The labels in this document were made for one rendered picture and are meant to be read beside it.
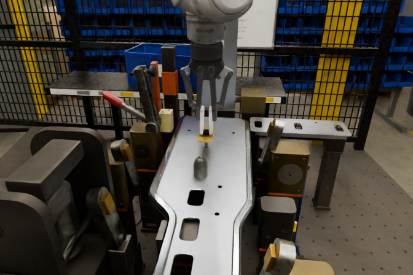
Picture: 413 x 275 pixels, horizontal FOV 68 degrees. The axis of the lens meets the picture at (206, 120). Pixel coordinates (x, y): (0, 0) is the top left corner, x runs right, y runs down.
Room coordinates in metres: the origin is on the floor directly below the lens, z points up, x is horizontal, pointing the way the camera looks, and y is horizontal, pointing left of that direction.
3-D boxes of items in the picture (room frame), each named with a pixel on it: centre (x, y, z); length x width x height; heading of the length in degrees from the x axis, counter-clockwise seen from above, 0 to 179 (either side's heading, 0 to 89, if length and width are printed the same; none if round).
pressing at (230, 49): (0.97, -0.04, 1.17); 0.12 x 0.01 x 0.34; 84
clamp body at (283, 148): (0.63, -0.21, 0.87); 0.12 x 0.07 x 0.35; 84
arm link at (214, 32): (0.71, 0.00, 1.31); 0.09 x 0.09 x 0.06
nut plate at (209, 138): (0.71, 0.00, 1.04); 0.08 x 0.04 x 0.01; 174
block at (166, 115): (0.80, 0.12, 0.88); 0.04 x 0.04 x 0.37; 84
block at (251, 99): (0.96, -0.16, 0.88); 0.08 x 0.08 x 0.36; 84
